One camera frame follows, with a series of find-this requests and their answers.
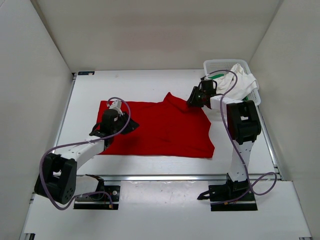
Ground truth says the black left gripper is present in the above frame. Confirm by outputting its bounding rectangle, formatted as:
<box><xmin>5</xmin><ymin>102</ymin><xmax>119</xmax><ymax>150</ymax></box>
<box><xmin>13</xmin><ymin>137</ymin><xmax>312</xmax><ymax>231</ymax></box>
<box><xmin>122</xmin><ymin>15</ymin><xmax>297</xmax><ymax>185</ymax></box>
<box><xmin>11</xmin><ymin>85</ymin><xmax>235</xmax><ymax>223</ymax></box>
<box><xmin>111</xmin><ymin>110</ymin><xmax>140</xmax><ymax>136</ymax></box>

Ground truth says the red t shirt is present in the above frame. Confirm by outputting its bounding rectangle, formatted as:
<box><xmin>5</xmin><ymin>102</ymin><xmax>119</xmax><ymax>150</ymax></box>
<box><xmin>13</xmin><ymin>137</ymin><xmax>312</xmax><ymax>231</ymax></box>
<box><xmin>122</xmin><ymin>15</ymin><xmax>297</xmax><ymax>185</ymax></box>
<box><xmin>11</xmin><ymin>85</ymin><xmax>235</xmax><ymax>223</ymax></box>
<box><xmin>102</xmin><ymin>92</ymin><xmax>215</xmax><ymax>158</ymax></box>

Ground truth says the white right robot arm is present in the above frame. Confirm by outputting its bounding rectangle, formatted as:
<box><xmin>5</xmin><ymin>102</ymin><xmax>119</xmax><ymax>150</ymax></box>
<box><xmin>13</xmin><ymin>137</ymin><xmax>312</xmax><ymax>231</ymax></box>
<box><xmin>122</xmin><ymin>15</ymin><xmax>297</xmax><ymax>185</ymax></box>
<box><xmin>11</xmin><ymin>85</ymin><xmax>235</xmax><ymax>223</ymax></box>
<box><xmin>187</xmin><ymin>78</ymin><xmax>261</xmax><ymax>200</ymax></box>

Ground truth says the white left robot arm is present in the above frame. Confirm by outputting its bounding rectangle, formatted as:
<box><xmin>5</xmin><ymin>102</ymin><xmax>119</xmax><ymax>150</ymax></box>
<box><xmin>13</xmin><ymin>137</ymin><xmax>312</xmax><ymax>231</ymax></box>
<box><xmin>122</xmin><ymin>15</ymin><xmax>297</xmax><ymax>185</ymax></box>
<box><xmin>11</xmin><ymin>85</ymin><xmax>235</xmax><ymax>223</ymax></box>
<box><xmin>34</xmin><ymin>109</ymin><xmax>140</xmax><ymax>205</ymax></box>

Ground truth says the white plastic basket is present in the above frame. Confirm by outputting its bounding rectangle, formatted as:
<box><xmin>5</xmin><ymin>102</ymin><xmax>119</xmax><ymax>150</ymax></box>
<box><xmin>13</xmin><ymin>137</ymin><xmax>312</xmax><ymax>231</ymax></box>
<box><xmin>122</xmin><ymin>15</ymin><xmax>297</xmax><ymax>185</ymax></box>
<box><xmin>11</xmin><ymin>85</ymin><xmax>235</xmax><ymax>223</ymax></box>
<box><xmin>203</xmin><ymin>58</ymin><xmax>262</xmax><ymax>113</ymax></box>

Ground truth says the green t shirt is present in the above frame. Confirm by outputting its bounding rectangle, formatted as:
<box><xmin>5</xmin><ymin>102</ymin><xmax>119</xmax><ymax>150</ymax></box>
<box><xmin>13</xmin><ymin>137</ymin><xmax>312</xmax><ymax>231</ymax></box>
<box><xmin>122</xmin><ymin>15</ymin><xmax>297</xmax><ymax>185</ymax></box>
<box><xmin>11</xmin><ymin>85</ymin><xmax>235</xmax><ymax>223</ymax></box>
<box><xmin>208</xmin><ymin>72</ymin><xmax>252</xmax><ymax>102</ymax></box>

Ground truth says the white t shirt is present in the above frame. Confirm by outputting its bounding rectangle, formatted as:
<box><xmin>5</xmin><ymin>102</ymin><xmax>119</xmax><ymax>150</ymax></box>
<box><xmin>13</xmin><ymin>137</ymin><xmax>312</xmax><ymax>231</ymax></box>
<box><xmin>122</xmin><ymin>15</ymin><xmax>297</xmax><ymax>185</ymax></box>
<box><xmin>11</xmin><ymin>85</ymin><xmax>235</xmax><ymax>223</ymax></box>
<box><xmin>214</xmin><ymin>63</ymin><xmax>259</xmax><ymax>101</ymax></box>

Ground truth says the dark label sticker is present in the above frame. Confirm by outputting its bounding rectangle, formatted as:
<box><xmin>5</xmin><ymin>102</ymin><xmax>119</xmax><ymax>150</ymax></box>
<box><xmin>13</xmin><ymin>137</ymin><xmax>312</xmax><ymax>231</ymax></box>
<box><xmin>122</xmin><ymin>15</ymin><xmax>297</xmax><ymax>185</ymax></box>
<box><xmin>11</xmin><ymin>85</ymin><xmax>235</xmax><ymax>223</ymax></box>
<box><xmin>77</xmin><ymin>71</ymin><xmax>95</xmax><ymax>76</ymax></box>

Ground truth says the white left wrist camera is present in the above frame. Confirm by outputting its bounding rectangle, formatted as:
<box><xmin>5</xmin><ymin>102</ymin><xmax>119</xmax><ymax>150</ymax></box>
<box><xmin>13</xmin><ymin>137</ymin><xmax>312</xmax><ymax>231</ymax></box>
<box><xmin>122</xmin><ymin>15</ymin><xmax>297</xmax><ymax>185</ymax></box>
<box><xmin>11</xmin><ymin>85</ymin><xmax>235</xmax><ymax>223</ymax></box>
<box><xmin>106</xmin><ymin>99</ymin><xmax>122</xmax><ymax>114</ymax></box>

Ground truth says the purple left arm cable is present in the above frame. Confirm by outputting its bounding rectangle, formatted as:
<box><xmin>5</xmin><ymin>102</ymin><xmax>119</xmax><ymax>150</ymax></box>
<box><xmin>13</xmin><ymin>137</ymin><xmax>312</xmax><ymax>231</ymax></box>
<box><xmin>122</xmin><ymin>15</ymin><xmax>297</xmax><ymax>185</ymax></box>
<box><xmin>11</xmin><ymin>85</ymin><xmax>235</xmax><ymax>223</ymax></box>
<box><xmin>39</xmin><ymin>97</ymin><xmax>132</xmax><ymax>210</ymax></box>

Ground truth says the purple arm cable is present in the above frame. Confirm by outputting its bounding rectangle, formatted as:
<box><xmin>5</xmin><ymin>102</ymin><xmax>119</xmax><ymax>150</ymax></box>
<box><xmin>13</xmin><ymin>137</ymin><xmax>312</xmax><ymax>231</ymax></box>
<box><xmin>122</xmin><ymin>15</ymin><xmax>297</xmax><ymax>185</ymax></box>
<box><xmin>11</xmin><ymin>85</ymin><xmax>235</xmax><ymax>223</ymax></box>
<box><xmin>39</xmin><ymin>97</ymin><xmax>132</xmax><ymax>210</ymax></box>
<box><xmin>201</xmin><ymin>70</ymin><xmax>278</xmax><ymax>207</ymax></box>

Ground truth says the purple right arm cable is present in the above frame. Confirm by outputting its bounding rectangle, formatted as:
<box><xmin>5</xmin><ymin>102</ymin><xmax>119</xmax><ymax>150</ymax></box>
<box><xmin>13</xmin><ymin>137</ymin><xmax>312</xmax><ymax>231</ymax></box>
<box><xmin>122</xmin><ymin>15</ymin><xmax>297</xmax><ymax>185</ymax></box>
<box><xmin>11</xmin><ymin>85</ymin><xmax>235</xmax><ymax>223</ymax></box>
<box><xmin>201</xmin><ymin>70</ymin><xmax>278</xmax><ymax>207</ymax></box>

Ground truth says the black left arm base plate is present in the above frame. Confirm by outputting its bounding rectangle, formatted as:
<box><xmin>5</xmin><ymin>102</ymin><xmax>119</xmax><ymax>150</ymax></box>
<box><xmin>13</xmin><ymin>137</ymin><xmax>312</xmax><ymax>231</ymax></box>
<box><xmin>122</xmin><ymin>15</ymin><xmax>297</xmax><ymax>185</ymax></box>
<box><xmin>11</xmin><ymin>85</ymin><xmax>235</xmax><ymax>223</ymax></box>
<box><xmin>73</xmin><ymin>182</ymin><xmax>121</xmax><ymax>210</ymax></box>

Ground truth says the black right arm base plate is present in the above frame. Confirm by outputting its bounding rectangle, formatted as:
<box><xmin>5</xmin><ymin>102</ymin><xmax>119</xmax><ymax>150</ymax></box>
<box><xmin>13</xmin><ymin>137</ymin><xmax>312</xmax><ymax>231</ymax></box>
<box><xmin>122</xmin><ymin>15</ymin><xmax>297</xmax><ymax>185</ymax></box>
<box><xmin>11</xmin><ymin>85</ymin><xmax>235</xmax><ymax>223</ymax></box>
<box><xmin>208</xmin><ymin>184</ymin><xmax>258</xmax><ymax>212</ymax></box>

